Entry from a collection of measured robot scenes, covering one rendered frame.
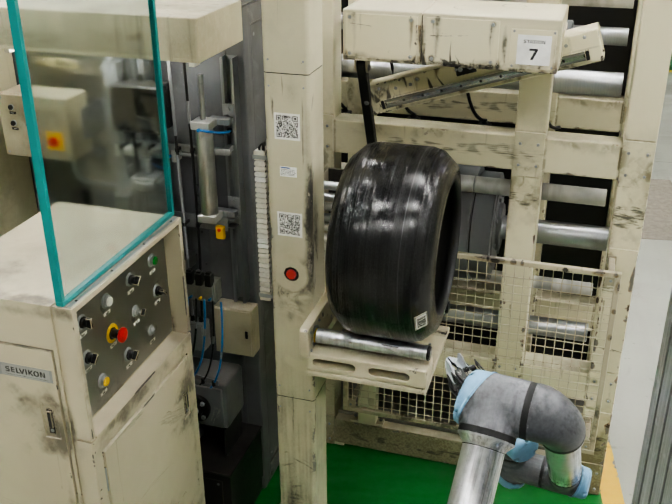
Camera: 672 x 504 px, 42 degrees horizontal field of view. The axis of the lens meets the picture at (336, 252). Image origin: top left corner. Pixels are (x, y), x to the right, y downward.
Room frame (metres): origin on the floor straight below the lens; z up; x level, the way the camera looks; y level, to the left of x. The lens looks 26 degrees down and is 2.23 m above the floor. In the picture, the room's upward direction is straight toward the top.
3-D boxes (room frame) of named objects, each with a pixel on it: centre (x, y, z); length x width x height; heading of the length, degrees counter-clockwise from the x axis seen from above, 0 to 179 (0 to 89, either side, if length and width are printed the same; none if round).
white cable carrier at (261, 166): (2.33, 0.20, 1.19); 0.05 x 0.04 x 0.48; 163
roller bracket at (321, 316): (2.33, 0.03, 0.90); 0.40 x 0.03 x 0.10; 163
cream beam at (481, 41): (2.52, -0.35, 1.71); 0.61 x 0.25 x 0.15; 73
